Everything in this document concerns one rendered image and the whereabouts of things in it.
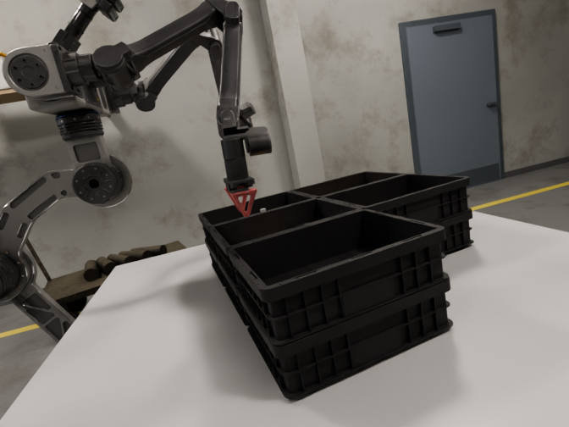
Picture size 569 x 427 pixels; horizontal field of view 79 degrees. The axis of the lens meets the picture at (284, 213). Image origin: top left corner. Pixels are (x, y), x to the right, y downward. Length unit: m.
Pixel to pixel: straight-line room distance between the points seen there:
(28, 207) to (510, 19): 5.57
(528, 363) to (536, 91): 5.44
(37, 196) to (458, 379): 1.41
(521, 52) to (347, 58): 2.44
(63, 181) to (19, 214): 0.19
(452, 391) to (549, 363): 0.18
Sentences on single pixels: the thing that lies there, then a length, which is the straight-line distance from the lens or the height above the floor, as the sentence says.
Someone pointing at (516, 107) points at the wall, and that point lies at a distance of 5.83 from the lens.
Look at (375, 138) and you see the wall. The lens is 4.57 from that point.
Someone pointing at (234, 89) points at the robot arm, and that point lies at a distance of 1.01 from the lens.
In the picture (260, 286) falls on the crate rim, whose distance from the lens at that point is 0.61.
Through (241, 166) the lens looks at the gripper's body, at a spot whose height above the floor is 1.11.
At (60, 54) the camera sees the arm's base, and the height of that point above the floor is 1.48.
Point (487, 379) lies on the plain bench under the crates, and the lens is 0.75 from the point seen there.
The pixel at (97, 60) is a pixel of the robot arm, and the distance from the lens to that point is 1.11.
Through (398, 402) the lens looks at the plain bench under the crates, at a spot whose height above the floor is 0.70.
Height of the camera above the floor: 1.17
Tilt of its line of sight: 13 degrees down
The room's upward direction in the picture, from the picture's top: 11 degrees counter-clockwise
